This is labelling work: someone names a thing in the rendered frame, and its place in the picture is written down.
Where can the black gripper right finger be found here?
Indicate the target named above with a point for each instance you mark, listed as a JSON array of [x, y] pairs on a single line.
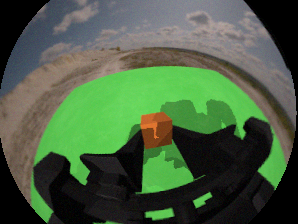
[[197, 148]]

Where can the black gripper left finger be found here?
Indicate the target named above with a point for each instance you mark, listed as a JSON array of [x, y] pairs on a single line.
[[127, 161]]

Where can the orange block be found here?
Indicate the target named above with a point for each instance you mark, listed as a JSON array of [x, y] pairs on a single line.
[[157, 130]]

